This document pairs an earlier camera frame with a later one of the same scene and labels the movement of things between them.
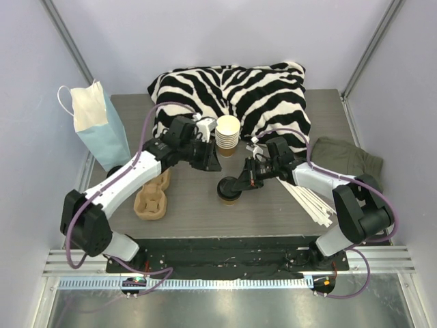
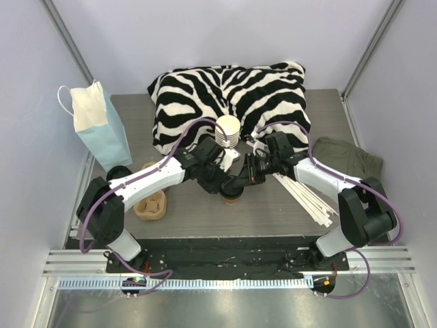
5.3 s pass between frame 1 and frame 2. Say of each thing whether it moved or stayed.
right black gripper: stayed
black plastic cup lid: stayed
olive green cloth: stayed
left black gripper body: moved
